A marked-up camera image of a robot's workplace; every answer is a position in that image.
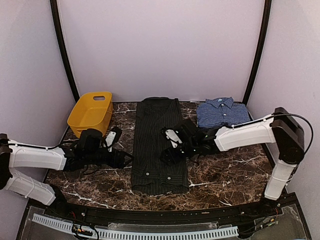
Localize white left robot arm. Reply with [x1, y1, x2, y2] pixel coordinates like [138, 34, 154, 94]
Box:
[0, 129, 134, 218]

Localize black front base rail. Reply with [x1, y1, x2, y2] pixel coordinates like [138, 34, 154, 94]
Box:
[16, 193, 312, 240]

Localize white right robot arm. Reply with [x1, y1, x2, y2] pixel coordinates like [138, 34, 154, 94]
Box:
[160, 107, 314, 217]

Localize black pinstriped long sleeve shirt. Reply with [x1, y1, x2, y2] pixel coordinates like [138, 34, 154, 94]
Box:
[131, 97, 189, 195]

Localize yellow plastic basket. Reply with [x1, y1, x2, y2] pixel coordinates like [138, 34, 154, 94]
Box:
[67, 91, 113, 138]

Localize white slotted cable duct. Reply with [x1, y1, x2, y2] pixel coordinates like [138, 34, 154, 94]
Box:
[31, 213, 239, 240]

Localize black enclosure frame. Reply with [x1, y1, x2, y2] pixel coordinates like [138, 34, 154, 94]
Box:
[50, 0, 272, 104]

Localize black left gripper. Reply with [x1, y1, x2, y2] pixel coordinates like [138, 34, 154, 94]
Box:
[84, 146, 134, 169]

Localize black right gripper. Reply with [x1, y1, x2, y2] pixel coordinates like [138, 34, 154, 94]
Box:
[159, 141, 198, 167]

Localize blue checked folded shirt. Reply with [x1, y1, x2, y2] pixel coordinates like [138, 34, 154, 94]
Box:
[196, 97, 251, 129]

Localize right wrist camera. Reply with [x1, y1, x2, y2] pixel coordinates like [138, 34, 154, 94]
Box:
[160, 118, 198, 148]

